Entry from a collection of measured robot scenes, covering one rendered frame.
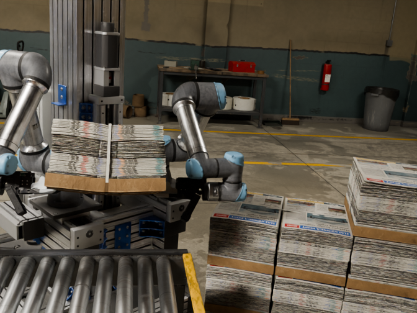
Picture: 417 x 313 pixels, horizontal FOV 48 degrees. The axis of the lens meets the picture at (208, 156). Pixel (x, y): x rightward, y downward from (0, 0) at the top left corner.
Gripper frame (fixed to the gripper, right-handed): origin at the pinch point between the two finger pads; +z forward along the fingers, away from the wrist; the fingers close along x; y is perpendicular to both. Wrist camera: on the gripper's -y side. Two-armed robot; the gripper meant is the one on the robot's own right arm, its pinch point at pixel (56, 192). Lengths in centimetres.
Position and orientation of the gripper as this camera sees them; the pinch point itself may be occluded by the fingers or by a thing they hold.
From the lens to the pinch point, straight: 179.1
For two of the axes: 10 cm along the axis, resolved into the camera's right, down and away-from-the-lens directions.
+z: 9.9, 0.4, 1.6
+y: 0.2, -9.9, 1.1
